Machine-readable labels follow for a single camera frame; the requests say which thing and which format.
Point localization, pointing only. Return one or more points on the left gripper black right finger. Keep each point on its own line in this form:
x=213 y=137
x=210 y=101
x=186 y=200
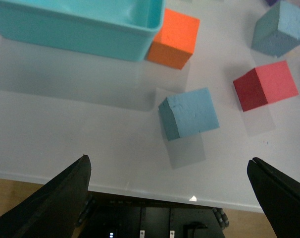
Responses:
x=278 y=195

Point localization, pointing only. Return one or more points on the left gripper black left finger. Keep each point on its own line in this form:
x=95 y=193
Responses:
x=53 y=210

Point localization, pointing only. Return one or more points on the light blue foam block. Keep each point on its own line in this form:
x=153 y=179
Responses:
x=278 y=31
x=188 y=114

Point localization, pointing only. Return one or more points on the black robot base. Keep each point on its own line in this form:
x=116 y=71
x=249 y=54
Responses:
x=118 y=216

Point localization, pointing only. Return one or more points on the red foam block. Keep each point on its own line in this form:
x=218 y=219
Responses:
x=266 y=84

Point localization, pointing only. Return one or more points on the orange foam block by bin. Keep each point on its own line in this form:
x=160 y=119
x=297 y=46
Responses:
x=175 y=43

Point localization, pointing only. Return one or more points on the teal plastic bin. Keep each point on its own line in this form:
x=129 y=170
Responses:
x=121 y=29

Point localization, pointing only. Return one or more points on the purple foam block far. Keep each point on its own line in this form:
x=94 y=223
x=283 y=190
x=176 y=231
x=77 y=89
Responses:
x=271 y=2

